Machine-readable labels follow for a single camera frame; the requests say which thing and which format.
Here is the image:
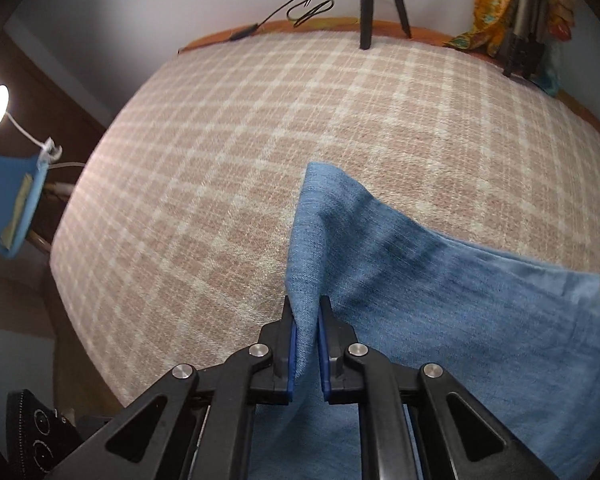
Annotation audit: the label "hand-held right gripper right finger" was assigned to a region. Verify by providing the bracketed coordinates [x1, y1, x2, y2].
[317, 296, 566, 480]

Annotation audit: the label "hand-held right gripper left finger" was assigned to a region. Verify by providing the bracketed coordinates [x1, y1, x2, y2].
[45, 296, 301, 480]

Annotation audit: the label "blue denim pants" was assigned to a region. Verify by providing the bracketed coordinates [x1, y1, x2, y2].
[250, 161, 600, 480]

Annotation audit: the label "beige checkered blanket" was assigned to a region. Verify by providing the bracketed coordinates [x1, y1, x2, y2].
[50, 30, 600, 406]

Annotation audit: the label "yellow-green cloth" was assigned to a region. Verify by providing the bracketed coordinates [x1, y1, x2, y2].
[0, 172, 33, 251]

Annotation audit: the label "blue plastic chair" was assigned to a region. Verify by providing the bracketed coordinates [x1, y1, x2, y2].
[0, 155, 76, 261]

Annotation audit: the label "orange bed sheet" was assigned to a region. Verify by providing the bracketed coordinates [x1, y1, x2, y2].
[180, 19, 600, 153]

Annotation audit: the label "brown wooden door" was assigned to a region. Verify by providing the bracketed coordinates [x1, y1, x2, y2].
[0, 30, 111, 281]

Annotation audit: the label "black mini tripod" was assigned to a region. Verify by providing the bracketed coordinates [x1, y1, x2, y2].
[357, 0, 413, 51]

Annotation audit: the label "folded black stand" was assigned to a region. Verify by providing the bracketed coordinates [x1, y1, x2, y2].
[502, 0, 556, 81]

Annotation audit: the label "orange patterned cloth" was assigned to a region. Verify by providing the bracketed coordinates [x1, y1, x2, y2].
[442, 0, 581, 98]

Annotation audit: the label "black ring light cable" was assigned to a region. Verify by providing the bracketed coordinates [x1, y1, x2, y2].
[177, 0, 336, 53]

